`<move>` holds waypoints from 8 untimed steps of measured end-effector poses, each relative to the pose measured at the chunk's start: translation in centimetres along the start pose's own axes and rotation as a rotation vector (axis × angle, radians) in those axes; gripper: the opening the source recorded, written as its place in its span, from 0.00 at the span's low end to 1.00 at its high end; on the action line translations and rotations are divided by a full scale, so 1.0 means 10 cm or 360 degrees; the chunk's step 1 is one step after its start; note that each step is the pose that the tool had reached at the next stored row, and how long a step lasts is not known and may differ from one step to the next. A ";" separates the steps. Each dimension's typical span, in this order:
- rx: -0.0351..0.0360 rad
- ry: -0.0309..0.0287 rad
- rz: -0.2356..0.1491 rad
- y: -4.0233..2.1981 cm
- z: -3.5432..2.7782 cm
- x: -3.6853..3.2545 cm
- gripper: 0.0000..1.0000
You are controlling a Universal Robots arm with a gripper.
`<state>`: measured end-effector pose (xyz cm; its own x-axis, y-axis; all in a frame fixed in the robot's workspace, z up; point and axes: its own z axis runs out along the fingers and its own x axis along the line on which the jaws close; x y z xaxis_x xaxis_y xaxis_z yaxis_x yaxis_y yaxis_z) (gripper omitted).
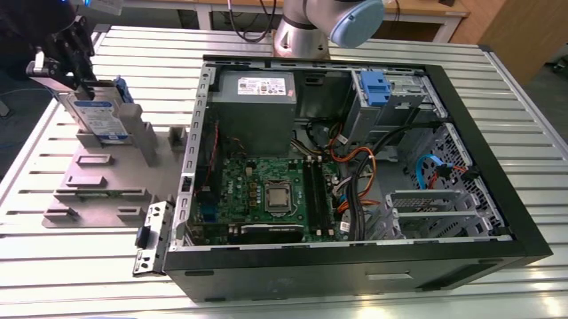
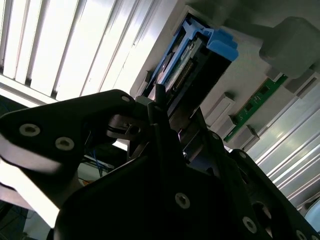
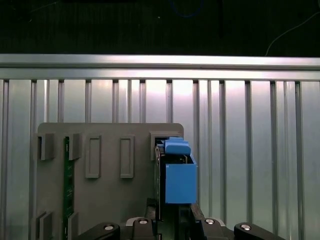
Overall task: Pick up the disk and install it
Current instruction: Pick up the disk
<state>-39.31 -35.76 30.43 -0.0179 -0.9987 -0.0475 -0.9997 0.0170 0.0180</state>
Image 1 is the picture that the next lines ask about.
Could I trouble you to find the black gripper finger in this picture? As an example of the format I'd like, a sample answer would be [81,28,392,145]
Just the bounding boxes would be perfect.
[65,16,97,101]

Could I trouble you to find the hard disk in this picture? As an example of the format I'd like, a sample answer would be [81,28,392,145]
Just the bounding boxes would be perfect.
[44,75,133,144]

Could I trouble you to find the grey parts rack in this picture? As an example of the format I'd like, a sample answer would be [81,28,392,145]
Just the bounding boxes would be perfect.
[42,103,191,229]

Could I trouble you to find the grey power supply unit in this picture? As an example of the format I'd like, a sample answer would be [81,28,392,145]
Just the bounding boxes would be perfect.
[207,71,296,159]

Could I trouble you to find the green motherboard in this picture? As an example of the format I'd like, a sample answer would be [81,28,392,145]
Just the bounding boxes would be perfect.
[193,156,351,243]

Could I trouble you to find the CPU socket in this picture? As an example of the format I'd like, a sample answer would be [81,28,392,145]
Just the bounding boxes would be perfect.
[260,179,299,219]

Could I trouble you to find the silver CPU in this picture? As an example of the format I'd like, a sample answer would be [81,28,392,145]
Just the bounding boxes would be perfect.
[267,189,291,209]

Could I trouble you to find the blue drive latch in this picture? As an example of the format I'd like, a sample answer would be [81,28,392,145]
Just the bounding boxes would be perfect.
[359,70,392,107]

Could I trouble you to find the black RAM slot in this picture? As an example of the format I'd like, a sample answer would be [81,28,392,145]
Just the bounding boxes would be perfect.
[303,156,323,236]
[312,156,336,236]

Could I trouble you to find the black graphics card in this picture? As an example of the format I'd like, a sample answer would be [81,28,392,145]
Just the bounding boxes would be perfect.
[228,222,304,245]

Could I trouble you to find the metal optical drive cage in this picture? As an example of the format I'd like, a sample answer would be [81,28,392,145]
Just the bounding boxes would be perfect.
[344,68,447,144]

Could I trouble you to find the black PC case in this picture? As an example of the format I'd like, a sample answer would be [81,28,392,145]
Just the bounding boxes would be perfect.
[161,54,554,303]

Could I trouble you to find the brown wooden cabinet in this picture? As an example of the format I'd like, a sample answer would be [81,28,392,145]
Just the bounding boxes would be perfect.
[451,0,568,84]

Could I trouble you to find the small silver wrist camera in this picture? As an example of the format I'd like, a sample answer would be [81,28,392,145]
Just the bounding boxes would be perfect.
[25,49,58,76]

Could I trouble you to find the thin red wire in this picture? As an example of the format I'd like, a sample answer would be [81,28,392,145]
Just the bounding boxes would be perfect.
[204,118,221,192]

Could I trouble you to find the metal expansion card bracket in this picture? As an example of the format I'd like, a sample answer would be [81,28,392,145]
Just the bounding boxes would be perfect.
[130,198,177,278]

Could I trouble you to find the yellow black supply wires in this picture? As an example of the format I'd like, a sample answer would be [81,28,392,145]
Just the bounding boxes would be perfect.
[290,129,324,159]

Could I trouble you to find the orange red wire bundle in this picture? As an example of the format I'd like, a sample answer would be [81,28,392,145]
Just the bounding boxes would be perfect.
[330,146,382,213]

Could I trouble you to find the black cable bundle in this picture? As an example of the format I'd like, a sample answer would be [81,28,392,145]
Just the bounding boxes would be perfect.
[344,121,447,242]

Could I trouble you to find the wooden desk white frame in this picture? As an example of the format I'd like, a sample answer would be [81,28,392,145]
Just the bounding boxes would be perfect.
[176,0,471,44]

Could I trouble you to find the blue data wire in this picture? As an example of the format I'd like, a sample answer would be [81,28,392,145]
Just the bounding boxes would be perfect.
[414,154,453,190]

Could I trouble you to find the disk power wire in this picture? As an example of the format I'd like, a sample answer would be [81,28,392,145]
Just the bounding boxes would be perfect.
[437,164,482,183]

